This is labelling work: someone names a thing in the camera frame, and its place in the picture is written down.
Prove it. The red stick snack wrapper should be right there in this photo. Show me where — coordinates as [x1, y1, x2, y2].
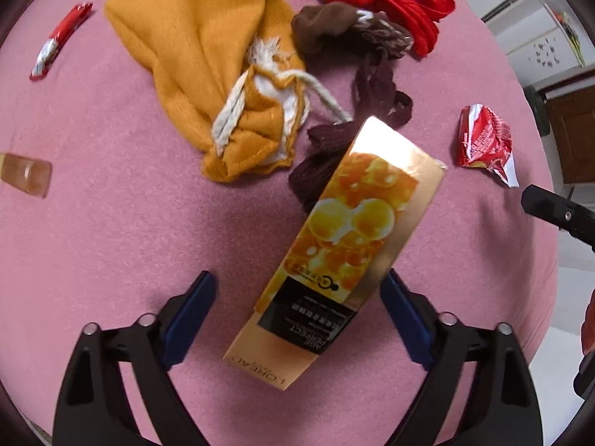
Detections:
[29, 2, 94, 81]

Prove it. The red cloth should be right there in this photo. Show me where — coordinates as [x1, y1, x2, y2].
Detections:
[283, 0, 456, 56]

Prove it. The pink bed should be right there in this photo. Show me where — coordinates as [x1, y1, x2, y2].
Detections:
[0, 0, 559, 446]

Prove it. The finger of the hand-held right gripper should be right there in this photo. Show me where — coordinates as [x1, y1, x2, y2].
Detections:
[521, 185, 595, 254]

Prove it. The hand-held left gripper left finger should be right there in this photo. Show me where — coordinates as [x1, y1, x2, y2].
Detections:
[52, 269, 219, 446]

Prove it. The brown wooden door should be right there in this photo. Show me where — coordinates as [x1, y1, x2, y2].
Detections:
[544, 88, 595, 187]

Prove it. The dark maroon sock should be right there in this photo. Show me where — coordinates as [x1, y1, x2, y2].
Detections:
[352, 51, 414, 127]
[288, 121, 360, 214]

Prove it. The amber glass bottle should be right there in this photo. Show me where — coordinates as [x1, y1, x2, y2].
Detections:
[0, 152, 52, 198]

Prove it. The mustard drawstring cloth pouch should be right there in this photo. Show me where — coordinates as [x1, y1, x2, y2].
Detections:
[104, 0, 312, 183]

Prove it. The gold cosmetics box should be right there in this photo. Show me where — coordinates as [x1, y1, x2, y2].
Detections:
[223, 116, 448, 390]

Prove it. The brown sock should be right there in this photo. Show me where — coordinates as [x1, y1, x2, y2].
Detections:
[292, 2, 414, 60]

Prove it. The person's right hand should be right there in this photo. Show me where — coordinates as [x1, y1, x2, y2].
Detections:
[581, 304, 595, 356]

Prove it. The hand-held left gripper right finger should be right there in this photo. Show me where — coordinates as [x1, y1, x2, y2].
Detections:
[379, 268, 544, 446]

